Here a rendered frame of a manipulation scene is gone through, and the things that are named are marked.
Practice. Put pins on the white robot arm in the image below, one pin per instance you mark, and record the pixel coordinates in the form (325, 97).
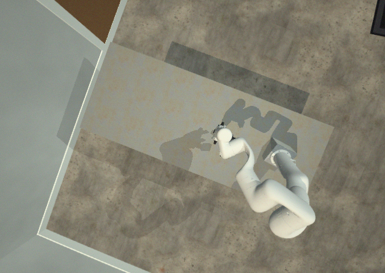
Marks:
(295, 214)

